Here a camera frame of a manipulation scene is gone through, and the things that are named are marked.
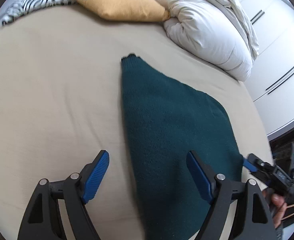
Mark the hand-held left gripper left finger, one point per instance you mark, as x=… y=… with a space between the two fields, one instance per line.
x=97 y=177

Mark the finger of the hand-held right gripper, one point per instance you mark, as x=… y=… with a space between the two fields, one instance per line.
x=255 y=165

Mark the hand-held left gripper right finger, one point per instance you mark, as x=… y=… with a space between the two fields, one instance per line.
x=198 y=177

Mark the dark green knit sweater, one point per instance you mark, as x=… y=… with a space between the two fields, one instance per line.
x=172 y=135

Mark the person's right hand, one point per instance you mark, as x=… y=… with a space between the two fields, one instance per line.
x=276 y=208

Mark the beige bed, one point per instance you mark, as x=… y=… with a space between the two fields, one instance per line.
x=54 y=92

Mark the white wardrobe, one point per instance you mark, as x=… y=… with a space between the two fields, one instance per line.
x=279 y=55

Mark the white duvet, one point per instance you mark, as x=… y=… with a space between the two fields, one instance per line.
x=206 y=30

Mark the yellow pillow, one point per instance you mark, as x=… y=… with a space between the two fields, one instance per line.
x=122 y=3

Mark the zebra striped pillow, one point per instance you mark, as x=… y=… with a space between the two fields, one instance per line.
x=37 y=1

